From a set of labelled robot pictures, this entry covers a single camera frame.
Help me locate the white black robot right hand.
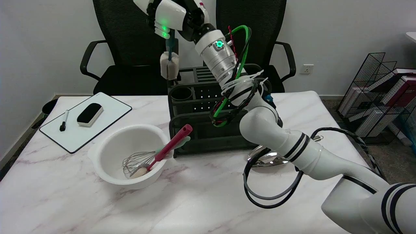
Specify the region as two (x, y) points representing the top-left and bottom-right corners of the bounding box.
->
(133, 0), (212, 42)

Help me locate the blue sponge bottle brush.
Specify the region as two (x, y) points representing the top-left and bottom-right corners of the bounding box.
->
(160, 29), (180, 81)

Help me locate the white mixing bowl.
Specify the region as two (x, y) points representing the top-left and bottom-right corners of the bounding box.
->
(87, 123), (172, 190)

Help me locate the black mesh office chair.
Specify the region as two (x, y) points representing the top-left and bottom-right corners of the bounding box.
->
(80, 0), (181, 96)
(203, 0), (297, 93)

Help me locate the black dish rack organizer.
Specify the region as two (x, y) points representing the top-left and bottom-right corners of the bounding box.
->
(167, 64), (275, 159)

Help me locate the black white whiteboard eraser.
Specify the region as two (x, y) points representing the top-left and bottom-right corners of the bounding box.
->
(77, 103), (104, 127)

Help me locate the black whiteboard marker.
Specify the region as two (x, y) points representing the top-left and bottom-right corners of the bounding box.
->
(59, 110), (70, 132)

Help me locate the black round bin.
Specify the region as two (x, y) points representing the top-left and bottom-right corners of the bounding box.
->
(41, 98), (59, 118)

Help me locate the dark navy book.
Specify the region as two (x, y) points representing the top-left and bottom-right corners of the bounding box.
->
(364, 72), (416, 98)

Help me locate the red book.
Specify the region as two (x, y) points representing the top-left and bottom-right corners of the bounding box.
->
(382, 78), (416, 109)

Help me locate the red cable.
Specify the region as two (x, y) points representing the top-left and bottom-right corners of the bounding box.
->
(227, 25), (238, 56)

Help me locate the green cable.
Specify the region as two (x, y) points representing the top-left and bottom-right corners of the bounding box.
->
(213, 25), (253, 128)

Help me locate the metal whisk mint handle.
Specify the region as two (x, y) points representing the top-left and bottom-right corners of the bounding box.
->
(122, 136), (191, 178)

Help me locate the red handled spatula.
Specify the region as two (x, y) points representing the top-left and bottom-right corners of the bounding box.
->
(130, 124), (193, 179)

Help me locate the white whiteboard black frame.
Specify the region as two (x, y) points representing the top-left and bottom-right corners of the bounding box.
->
(39, 92), (132, 154)

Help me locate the black braided cable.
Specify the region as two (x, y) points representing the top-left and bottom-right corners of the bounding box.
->
(310, 126), (384, 178)

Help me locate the black wire mesh rack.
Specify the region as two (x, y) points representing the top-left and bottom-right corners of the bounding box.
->
(336, 52), (416, 147)

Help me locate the gray cable loop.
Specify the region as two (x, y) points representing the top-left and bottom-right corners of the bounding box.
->
(244, 169), (303, 200)

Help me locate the black cable loop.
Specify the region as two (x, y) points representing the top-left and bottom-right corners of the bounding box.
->
(243, 148), (305, 209)

